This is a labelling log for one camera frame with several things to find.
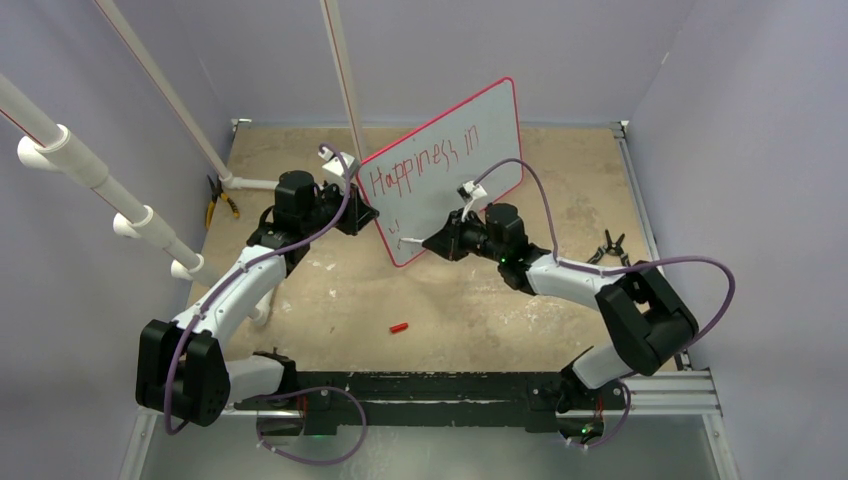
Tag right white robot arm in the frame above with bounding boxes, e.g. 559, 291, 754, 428
422, 203, 699, 413

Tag white pvc pipe frame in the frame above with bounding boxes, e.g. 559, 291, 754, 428
0, 0, 368, 329

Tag red framed whiteboard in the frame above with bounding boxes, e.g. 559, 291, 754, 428
356, 77, 524, 268

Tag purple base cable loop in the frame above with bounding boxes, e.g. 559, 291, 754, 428
255, 385, 370, 468

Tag red marker cap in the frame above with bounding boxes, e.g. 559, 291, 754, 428
389, 322, 409, 334

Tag yellow handled pliers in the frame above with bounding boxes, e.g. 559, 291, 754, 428
204, 175, 241, 230

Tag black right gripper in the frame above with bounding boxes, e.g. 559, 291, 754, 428
425, 207, 506, 263

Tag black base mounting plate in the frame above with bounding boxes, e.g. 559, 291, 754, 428
294, 370, 571, 437

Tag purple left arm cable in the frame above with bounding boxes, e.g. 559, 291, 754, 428
162, 142, 352, 437

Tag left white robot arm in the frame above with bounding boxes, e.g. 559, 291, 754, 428
135, 170, 379, 426

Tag black spring clamp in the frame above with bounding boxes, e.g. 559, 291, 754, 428
587, 229, 631, 267

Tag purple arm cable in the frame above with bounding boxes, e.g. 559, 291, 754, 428
162, 142, 352, 437
473, 157, 737, 349

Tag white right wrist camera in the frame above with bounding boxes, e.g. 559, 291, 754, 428
457, 181, 488, 222

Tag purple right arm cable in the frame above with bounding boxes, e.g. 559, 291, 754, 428
473, 157, 737, 349

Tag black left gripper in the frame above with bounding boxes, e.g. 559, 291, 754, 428
302, 179, 378, 237

